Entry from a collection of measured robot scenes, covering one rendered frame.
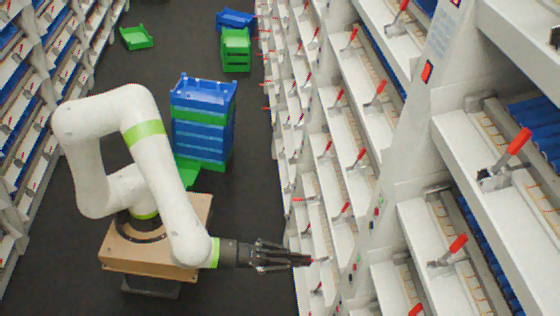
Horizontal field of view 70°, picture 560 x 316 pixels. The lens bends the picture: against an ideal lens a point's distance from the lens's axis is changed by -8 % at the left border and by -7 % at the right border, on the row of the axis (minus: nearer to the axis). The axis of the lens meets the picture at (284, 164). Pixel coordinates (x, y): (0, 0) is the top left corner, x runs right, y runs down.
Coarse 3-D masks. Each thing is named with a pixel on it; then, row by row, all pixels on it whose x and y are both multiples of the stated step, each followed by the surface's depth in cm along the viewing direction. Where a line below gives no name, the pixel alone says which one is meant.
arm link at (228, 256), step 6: (222, 240) 126; (228, 240) 127; (234, 240) 128; (222, 246) 125; (228, 246) 125; (234, 246) 126; (222, 252) 124; (228, 252) 124; (234, 252) 125; (222, 258) 124; (228, 258) 124; (234, 258) 124; (222, 264) 124; (228, 264) 125; (234, 264) 125
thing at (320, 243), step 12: (300, 168) 166; (312, 168) 166; (312, 192) 160; (312, 216) 152; (312, 228) 148; (324, 228) 147; (324, 240) 143; (324, 252) 140; (324, 276) 133; (336, 276) 132; (324, 288) 130; (336, 288) 129
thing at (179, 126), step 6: (234, 114) 237; (174, 120) 223; (174, 126) 226; (180, 126) 225; (186, 126) 225; (192, 126) 224; (198, 126) 224; (228, 126) 227; (192, 132) 227; (198, 132) 226; (204, 132) 226; (210, 132) 225; (216, 132) 225; (222, 132) 224; (228, 132) 229
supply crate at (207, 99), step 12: (180, 84) 226; (192, 84) 231; (204, 84) 230; (216, 84) 229; (228, 84) 227; (192, 96) 224; (204, 96) 225; (216, 96) 226; (228, 96) 228; (204, 108) 216; (216, 108) 215; (228, 108) 217
